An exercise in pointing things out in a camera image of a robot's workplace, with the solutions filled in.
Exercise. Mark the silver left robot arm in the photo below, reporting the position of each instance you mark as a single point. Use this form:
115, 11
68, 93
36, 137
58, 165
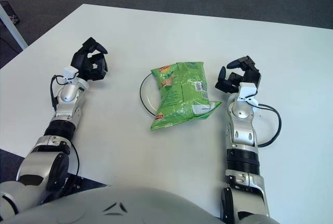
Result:
62, 109

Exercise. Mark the black mesh wastebasket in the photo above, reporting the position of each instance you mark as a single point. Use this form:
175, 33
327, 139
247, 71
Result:
10, 13

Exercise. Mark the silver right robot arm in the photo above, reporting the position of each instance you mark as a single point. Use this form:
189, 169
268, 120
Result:
243, 135

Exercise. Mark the white side table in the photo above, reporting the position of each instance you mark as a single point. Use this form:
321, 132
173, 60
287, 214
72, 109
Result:
11, 30

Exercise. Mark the grey robot torso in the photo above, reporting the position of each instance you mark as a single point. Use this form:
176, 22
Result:
145, 205

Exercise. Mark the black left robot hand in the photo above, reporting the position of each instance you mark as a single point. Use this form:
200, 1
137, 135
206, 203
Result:
83, 63

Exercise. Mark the green snack bag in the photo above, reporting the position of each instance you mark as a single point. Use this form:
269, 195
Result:
179, 96

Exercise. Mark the white plate with black rim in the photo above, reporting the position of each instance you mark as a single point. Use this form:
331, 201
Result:
149, 96

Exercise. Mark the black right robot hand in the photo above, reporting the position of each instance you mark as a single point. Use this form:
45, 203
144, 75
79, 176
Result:
251, 74

